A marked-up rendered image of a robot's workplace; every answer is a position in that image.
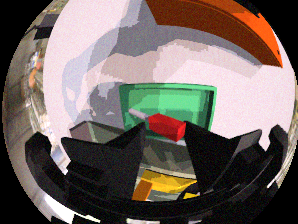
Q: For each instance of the green tray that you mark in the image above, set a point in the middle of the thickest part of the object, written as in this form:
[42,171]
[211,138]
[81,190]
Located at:
[184,104]
[149,133]

